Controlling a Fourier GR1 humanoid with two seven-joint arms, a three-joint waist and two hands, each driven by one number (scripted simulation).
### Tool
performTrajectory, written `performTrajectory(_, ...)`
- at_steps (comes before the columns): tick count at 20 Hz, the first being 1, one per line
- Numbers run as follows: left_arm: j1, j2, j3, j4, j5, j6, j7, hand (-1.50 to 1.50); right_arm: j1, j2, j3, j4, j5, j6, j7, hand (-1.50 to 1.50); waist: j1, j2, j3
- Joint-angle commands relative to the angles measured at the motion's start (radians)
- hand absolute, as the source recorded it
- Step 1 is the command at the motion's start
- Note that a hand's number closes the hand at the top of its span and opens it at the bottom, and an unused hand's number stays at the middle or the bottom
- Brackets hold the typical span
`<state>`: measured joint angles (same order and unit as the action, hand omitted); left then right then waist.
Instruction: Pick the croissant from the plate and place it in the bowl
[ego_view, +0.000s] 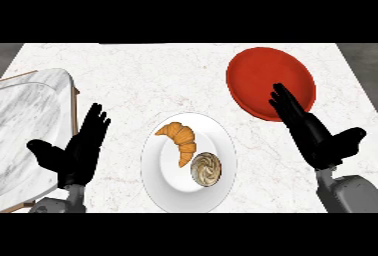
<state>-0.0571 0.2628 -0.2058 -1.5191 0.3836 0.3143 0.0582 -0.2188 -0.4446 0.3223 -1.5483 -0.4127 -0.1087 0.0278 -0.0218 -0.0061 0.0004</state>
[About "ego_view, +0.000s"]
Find marble tray with wooden rim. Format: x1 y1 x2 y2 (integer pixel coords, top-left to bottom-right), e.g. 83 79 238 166
0 67 81 214

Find golden croissant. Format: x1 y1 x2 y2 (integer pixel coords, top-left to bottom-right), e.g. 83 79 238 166
154 121 198 169

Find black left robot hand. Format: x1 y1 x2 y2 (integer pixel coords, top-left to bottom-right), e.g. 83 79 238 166
25 102 112 190

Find beige swirled cupcake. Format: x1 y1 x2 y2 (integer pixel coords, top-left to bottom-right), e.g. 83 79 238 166
189 151 223 188

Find red bowl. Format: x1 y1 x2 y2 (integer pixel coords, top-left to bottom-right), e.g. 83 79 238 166
225 46 318 123

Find white plate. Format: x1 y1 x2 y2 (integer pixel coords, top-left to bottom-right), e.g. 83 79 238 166
140 112 239 213

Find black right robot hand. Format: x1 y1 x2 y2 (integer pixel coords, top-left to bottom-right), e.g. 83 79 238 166
267 82 368 171

